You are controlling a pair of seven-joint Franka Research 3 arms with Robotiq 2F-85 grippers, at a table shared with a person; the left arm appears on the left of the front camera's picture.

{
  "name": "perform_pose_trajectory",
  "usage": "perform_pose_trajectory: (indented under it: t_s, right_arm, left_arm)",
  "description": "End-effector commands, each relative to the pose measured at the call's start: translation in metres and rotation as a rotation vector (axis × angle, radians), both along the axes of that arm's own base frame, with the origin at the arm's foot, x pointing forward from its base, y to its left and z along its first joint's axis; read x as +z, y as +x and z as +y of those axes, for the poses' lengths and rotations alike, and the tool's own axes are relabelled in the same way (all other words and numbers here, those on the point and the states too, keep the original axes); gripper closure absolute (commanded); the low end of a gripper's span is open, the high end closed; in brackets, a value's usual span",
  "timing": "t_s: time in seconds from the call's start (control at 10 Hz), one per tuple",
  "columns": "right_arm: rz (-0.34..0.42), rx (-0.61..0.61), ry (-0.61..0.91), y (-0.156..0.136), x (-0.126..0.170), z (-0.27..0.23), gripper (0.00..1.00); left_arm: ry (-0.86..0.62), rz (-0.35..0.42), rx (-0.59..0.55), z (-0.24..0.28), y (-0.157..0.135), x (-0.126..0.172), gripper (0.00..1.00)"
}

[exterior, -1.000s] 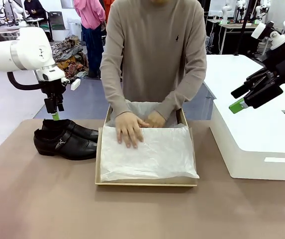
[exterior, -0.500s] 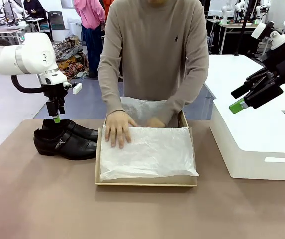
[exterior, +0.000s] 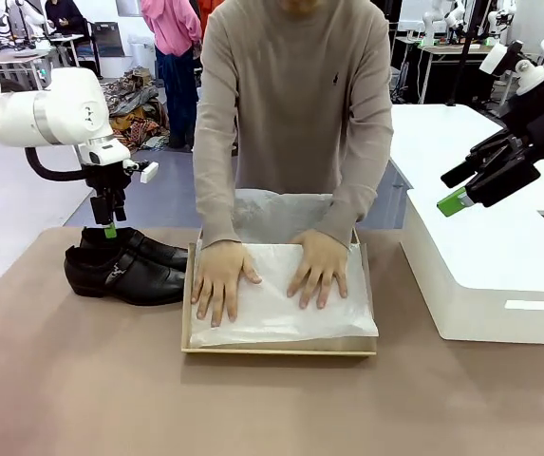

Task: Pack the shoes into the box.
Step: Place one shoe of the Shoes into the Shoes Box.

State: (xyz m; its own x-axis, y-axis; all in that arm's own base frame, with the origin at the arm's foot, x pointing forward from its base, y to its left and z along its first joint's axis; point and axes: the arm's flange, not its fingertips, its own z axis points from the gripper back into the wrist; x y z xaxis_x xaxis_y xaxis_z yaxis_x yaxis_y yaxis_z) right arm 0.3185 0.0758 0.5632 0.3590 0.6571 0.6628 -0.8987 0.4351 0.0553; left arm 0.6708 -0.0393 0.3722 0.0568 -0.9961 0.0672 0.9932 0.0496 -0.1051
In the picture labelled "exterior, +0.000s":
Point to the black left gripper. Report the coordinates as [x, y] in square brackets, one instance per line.
[105, 176]

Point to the black leather buckle shoe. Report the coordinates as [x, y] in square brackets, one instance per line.
[143, 282]
[157, 254]

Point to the white tissue paper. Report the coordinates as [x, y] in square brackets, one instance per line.
[271, 309]

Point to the beige cardboard shoe box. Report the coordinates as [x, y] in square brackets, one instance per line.
[276, 350]

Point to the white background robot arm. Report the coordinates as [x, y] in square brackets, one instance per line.
[430, 24]
[499, 19]

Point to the person's left forearm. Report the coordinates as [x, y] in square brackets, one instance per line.
[347, 209]

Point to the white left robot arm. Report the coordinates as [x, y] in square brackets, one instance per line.
[62, 109]

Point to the person's right forearm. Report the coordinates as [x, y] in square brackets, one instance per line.
[217, 209]

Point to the large white storage box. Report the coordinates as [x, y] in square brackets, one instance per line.
[490, 256]

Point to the person's right hand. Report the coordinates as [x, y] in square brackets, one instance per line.
[221, 280]

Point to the person's left hand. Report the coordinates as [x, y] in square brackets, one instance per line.
[321, 266]

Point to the pile of patterned cloths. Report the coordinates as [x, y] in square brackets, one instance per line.
[134, 114]

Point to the black tripod pole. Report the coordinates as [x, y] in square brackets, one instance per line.
[463, 57]

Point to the white-topped background table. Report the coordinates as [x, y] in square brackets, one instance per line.
[442, 50]

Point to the white label sticker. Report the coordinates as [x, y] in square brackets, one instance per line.
[530, 305]

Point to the white background container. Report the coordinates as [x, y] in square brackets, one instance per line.
[143, 54]

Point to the black background chair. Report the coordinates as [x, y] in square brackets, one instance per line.
[103, 47]

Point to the person in pink hoodie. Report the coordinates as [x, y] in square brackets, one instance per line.
[174, 57]

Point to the grey background work table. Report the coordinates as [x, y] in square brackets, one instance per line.
[20, 57]

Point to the person in black clothes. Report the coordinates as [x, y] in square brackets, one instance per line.
[65, 16]

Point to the white background robot group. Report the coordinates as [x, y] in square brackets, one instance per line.
[5, 28]

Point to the person in beige sweater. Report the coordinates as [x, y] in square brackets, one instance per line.
[290, 95]

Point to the person in orange top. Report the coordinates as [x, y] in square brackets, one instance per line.
[204, 12]

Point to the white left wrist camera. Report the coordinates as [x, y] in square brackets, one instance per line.
[149, 172]

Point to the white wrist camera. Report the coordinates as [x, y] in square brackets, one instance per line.
[149, 172]
[497, 58]

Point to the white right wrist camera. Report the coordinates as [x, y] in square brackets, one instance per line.
[497, 58]

